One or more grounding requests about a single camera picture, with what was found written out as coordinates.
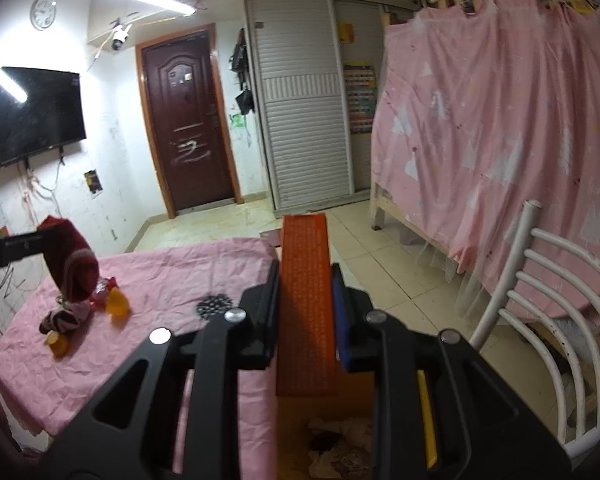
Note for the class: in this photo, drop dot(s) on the orange rectangular box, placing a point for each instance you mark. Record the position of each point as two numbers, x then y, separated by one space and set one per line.
306 349

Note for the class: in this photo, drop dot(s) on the black wall television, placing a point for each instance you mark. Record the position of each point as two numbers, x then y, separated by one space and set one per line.
40 110

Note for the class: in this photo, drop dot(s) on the white louvered wardrobe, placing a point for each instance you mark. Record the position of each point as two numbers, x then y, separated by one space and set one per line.
298 49

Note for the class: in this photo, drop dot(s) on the white security camera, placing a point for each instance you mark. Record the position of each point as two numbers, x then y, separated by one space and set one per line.
120 34

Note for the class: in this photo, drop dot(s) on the black hanging bags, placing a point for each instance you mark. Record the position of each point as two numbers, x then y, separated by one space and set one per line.
239 65

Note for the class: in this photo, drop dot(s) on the yellow plastic piece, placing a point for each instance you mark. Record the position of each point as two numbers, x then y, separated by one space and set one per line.
117 305

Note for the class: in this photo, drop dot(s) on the dark red sock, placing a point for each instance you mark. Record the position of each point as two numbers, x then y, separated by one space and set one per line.
69 258

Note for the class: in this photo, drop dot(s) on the yellow trash bin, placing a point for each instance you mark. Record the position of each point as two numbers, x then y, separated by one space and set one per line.
329 436

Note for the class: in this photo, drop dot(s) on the colourful wall chart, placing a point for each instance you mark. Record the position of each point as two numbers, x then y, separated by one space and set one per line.
361 87

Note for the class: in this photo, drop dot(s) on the white metal chair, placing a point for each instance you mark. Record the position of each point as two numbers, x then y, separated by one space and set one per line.
572 362

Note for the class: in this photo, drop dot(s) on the pink bed curtain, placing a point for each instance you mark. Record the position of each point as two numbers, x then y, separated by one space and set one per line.
500 150

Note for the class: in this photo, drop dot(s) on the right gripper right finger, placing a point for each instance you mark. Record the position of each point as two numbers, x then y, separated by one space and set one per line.
356 339

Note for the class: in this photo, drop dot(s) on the pink bed sheet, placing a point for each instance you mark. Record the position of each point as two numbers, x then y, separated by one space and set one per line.
163 287

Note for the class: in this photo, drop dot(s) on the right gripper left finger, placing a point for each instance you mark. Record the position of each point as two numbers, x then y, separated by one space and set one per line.
261 306

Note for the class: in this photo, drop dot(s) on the black round mesh item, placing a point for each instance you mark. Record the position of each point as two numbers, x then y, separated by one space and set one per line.
213 305

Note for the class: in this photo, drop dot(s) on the round wall clock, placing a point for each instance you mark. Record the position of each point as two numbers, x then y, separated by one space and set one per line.
43 14

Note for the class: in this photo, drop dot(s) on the dark brown door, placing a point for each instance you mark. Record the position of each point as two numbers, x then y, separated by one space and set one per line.
183 106

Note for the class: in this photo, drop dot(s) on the brown floor scale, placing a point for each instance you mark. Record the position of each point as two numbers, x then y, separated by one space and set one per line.
273 237

